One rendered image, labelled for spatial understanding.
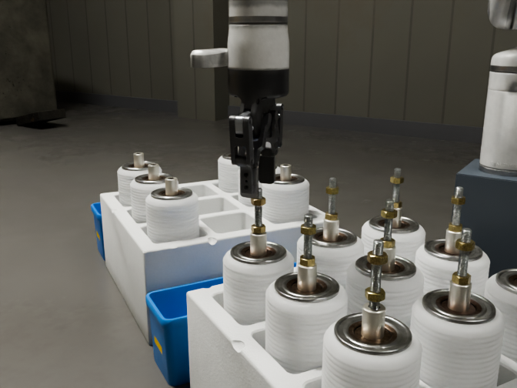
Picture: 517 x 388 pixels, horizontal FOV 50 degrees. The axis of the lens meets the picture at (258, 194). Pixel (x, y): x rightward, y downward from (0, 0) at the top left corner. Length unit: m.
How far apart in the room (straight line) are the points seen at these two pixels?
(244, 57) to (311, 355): 0.35
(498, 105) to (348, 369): 0.61
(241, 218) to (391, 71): 2.04
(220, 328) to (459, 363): 0.29
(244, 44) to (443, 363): 0.41
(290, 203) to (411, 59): 2.04
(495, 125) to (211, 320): 0.58
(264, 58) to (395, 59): 2.43
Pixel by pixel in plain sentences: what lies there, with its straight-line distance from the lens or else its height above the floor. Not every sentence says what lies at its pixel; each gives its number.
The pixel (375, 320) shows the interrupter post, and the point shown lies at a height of 0.27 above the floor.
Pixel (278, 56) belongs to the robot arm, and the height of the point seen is 0.51.
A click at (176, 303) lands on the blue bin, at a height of 0.09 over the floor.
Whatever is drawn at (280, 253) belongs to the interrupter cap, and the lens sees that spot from 0.75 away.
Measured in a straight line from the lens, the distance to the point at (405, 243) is 0.85.
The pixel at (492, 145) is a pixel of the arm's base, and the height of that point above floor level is 0.35.
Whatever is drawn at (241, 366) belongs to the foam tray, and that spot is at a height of 0.16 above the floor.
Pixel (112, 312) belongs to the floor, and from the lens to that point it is 1.17.
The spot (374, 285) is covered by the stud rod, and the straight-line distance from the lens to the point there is 0.55.
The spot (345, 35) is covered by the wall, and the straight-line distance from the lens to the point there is 3.17.
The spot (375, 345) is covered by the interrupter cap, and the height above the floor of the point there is 0.25.
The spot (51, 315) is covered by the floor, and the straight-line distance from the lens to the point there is 1.20.
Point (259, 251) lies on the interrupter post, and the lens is 0.74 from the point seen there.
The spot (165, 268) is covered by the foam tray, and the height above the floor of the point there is 0.14.
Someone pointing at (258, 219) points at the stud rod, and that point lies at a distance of 0.73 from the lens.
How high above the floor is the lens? 0.54
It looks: 16 degrees down
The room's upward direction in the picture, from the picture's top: straight up
